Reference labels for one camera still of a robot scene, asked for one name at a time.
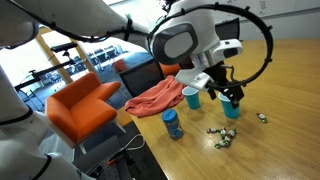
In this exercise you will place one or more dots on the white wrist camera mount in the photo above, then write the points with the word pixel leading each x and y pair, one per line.
pixel 193 80

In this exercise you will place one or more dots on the blue plastic cup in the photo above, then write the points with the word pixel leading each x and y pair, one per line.
pixel 229 108
pixel 192 98

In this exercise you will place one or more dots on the small red chair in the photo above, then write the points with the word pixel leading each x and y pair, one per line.
pixel 120 65

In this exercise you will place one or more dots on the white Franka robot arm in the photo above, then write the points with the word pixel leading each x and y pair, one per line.
pixel 100 16

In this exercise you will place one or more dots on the orange cloth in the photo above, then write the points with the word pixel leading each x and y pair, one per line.
pixel 155 98

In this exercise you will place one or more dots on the orange armchair white shell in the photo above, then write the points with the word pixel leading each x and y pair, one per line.
pixel 83 110

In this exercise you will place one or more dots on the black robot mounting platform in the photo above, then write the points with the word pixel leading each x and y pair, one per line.
pixel 106 170

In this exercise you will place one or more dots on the black camera stand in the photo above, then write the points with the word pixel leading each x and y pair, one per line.
pixel 63 47

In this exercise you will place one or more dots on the blue lidded jar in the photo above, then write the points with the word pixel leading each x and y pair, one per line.
pixel 173 125

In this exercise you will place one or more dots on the green potted plant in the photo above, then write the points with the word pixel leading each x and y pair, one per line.
pixel 165 4

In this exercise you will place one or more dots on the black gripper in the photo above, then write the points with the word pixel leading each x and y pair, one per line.
pixel 223 75

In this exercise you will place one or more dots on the wall whiteboard with writing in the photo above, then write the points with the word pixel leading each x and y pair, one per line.
pixel 300 6

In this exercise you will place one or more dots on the black office chair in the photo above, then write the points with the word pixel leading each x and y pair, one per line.
pixel 140 78
pixel 230 31

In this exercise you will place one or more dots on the green white sweet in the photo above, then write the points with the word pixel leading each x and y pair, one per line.
pixel 227 139
pixel 212 130
pixel 221 144
pixel 232 132
pixel 262 116
pixel 222 132

